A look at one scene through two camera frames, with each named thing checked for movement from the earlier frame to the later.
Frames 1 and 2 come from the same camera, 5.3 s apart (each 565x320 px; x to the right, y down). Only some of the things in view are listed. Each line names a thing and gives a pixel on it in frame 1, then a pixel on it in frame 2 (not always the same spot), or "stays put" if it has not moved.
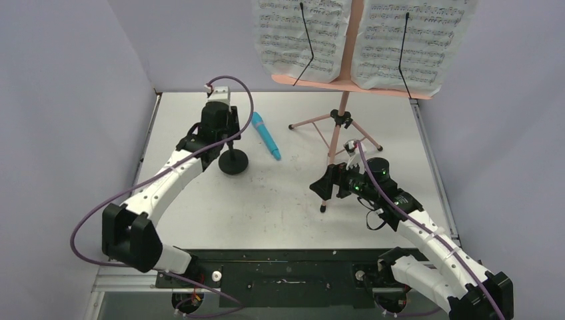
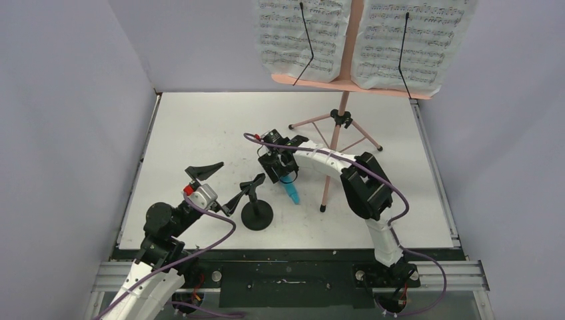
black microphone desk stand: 232,161 -> 256,215
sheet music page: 435,33 stays put
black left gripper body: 225,134 -> 188,211
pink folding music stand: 346,85 stays put
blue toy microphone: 259,124 -> 288,182
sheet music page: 282,41 stays put
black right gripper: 337,182 -> 277,169
